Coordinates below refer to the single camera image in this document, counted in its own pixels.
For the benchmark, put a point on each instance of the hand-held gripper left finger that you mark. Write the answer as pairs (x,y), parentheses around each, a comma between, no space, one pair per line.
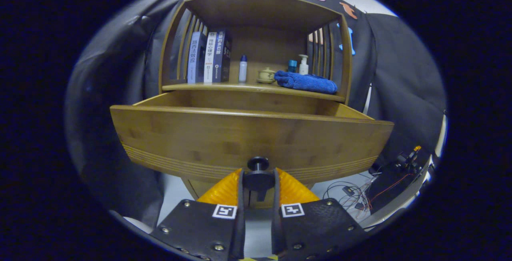
(240,229)

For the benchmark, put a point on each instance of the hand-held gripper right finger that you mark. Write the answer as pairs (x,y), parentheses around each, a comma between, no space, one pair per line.
(276,229)

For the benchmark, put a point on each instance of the black drawer knob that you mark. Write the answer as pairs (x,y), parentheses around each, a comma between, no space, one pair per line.
(258,181)

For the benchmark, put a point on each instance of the wooden drawer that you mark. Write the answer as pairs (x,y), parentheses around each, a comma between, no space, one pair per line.
(240,141)

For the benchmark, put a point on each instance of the wooden countertop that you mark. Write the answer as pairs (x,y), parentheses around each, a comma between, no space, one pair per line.
(240,86)

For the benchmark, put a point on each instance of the wooden cabinet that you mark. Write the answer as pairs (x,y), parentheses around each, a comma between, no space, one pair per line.
(260,13)

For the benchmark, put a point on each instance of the black device with orange tip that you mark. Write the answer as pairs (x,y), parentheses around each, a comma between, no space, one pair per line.
(408,159)

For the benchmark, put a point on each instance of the blue folded towel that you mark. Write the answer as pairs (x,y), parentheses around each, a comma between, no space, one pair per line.
(306,82)

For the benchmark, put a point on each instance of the beige lidded tea cup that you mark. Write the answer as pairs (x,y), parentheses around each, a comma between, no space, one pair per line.
(266,75)

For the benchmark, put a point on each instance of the white bottle blue cap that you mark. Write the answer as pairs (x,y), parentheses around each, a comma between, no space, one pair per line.
(242,71)

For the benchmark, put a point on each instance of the white pump bottle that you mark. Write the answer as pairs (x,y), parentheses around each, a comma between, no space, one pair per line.
(303,68)

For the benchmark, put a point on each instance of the teal bottle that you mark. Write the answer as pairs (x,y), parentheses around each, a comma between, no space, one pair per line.
(292,66)

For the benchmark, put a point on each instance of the white spine book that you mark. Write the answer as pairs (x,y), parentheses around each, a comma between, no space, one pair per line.
(209,59)

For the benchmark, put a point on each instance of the dark navy book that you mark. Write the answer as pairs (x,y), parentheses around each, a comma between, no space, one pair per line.
(219,55)

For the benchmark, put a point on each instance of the light blue book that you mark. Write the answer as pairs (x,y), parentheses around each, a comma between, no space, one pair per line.
(193,59)

